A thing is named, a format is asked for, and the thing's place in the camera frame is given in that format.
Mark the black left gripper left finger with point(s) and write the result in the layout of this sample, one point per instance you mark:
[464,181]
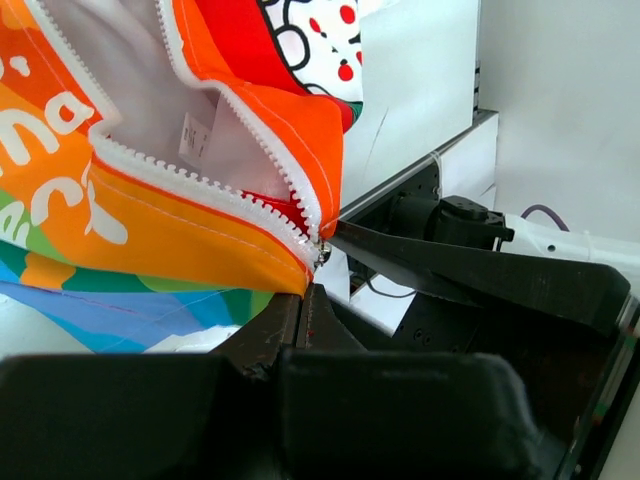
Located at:
[146,416]

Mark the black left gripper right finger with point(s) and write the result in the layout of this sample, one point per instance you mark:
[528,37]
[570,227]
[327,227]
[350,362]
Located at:
[345,412]

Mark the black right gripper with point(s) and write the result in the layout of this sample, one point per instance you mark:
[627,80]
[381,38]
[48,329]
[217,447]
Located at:
[566,327]

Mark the rainbow white children's jacket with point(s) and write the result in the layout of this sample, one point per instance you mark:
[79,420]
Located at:
[169,166]

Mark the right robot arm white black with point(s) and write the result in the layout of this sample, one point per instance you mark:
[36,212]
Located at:
[412,209]

